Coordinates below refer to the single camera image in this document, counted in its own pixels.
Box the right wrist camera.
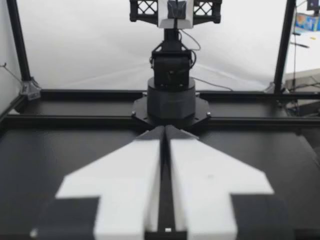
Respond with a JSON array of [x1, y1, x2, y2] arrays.
[[157, 0, 195, 30]]

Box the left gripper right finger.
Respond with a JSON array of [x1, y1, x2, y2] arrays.
[[164, 124, 299, 240]]

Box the computer screen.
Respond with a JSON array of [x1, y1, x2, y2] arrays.
[[294, 11, 320, 34]]

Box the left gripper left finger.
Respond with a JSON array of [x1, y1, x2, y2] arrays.
[[29, 125, 166, 240]]

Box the thin grey cable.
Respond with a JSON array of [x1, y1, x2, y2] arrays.
[[192, 76, 234, 92], [177, 27, 202, 52]]

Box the black frame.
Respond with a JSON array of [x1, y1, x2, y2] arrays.
[[0, 0, 320, 137]]

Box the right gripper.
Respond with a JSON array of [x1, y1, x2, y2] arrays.
[[129, 0, 223, 25]]

